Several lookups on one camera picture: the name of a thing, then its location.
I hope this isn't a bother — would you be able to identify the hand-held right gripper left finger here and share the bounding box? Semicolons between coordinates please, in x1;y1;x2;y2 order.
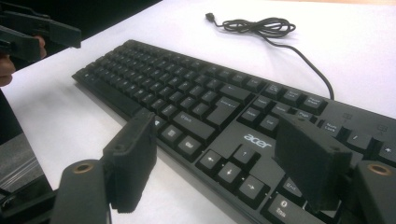
102;107;159;215

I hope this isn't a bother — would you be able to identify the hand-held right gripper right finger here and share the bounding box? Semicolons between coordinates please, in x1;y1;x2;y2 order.
273;112;354;214

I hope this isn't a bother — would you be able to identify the black computer keyboard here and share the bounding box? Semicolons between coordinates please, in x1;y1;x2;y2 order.
71;38;396;224

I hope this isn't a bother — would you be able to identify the white board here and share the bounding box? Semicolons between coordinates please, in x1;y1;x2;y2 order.
0;0;396;224

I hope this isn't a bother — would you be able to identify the black keyboard cable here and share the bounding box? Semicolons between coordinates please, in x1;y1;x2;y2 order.
205;11;336;102

